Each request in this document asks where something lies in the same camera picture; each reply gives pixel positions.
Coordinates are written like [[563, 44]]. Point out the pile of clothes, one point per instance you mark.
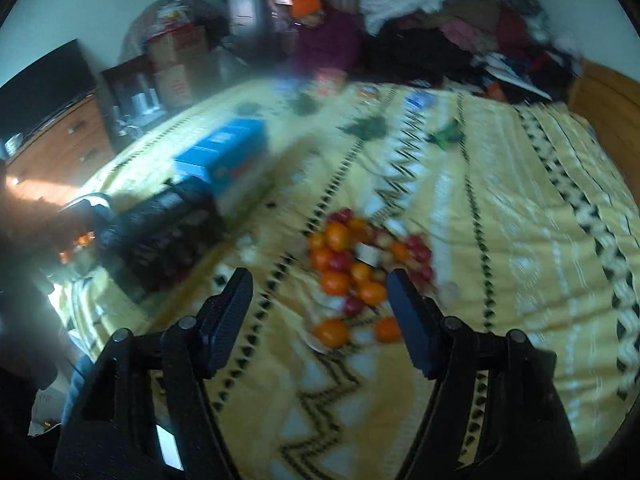
[[465, 35]]

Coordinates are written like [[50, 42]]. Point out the blue and white packet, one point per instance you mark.
[[420, 101]]

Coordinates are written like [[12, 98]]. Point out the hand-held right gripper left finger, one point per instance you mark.
[[227, 320]]

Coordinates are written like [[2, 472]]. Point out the cluster of red cherry tomatoes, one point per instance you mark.
[[342, 261]]

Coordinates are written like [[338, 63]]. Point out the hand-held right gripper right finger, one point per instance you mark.
[[410, 325]]

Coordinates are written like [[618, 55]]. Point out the blue and green carton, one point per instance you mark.
[[222, 152]]

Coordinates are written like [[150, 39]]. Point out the wooden dresser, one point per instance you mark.
[[57, 142]]

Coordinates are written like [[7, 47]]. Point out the red instant noodle cup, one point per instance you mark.
[[328, 81]]

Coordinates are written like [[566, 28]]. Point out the green leafy vegetable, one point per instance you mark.
[[247, 108], [305, 105], [367, 127], [447, 135]]

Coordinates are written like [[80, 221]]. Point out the grey door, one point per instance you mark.
[[241, 7]]

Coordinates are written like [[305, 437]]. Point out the yellow patterned blanket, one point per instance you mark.
[[450, 240]]

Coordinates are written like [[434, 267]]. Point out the pile of oranges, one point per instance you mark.
[[335, 282]]

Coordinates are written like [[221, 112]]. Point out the wooden headboard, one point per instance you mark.
[[602, 97]]

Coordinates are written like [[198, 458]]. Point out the black box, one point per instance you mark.
[[165, 232]]

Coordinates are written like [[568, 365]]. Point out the plastic bag of goods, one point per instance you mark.
[[172, 12]]

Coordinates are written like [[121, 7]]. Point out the stack of cardboard boxes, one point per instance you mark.
[[175, 67]]

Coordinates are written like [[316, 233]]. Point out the black television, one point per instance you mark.
[[45, 82]]

